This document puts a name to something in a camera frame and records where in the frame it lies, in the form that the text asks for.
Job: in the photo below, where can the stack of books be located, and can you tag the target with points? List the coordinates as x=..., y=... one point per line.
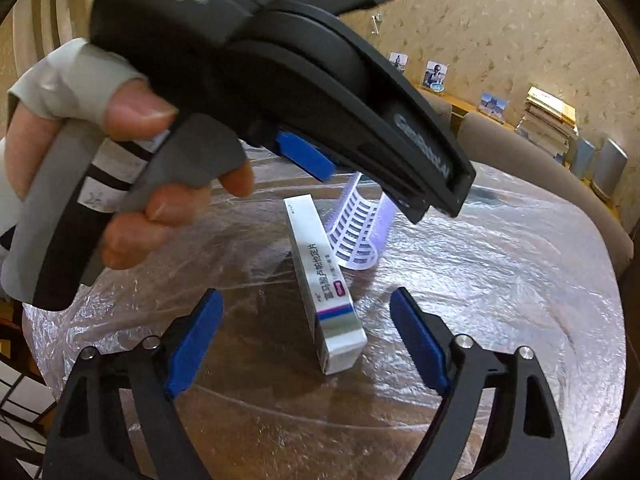
x=547, y=120

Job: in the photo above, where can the photo frame with seated figure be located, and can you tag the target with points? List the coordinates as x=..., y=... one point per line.
x=435, y=74

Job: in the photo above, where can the large grey speaker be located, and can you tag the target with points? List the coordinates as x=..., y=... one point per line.
x=610, y=167

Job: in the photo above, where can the brown upholstered chair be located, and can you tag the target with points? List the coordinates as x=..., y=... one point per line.
x=440, y=110
x=550, y=180

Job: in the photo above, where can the white wall hook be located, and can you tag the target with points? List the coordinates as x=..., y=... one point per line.
x=376, y=21

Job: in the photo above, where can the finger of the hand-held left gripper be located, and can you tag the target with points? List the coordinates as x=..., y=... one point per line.
x=407, y=210
x=305, y=156

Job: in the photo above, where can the photo frame with building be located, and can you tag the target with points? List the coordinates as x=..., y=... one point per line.
x=492, y=106

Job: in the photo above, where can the person's left hand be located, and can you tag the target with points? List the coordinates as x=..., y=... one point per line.
x=135, y=105

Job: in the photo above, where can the purple plastic hair roller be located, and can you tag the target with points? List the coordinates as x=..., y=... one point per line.
x=357, y=235

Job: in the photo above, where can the white medicine box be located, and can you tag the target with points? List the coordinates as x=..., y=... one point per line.
x=325, y=285

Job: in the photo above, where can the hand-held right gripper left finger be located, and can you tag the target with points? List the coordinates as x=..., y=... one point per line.
x=197, y=345

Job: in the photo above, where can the wooden ledge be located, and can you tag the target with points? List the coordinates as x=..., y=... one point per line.
x=462, y=105

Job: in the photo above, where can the small grey speaker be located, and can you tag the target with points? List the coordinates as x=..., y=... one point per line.
x=582, y=157

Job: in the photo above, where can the beige curtain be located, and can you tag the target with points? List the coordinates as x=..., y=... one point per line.
x=45, y=20

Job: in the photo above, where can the photo frame with standing figure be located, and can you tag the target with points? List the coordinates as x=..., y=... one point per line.
x=398, y=64

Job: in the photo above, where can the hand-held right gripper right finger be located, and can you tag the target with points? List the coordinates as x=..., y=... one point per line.
x=417, y=345

